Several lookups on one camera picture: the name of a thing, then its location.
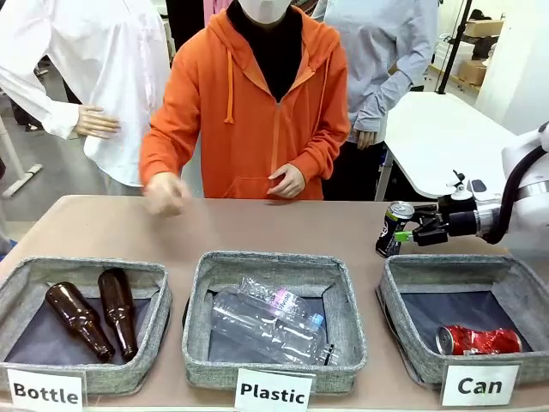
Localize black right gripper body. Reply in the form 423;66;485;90
428;195;480;246

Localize black Pepsi can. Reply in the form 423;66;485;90
375;200;416;258

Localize crushed red can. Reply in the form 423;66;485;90
435;324;523;356

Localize bottle pink label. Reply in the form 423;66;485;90
238;274;325;334

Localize clear plastic bottles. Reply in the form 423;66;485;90
210;287;335;366

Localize brown glass bottle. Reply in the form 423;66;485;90
45;282;116;364
97;268;139;361

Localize person's left forearm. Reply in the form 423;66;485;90
295;124;351;181

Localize person's right forearm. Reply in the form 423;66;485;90
139;115;202;186

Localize grey fabric can basket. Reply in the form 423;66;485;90
376;253;549;387

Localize white Can label card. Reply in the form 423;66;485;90
441;364;520;407

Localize grey fabric plastic basket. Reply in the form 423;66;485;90
182;251;368;394

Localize grey fabric bottle basket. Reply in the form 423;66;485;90
0;256;172;395

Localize hand of blue shirt figure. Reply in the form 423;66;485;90
354;128;378;151

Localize person's left hand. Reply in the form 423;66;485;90
268;163;306;199

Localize person's right hand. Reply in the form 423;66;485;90
141;171;194;218

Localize pale mannequin hand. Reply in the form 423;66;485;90
76;105;121;141

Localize white background table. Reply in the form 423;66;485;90
375;90;522;202

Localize cardboard box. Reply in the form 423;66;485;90
458;59;488;87
465;19;505;38

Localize black stand pole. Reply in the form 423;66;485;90
437;0;473;95

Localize figure in light blue shirt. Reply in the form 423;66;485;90
321;0;438;202

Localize person in orange hoodie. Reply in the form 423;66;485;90
139;0;351;203

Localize white Plastic label card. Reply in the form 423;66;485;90
234;367;313;412

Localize white face mask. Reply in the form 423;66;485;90
238;0;297;23

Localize mannequin in white shirt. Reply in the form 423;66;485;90
0;0;172;188

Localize white Bottle label card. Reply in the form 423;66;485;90
6;367;85;412

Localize white desk leg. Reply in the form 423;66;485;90
0;115;44;198

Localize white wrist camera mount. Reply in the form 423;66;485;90
445;169;503;203

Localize black corrugated cable hose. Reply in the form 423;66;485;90
488;144;549;245

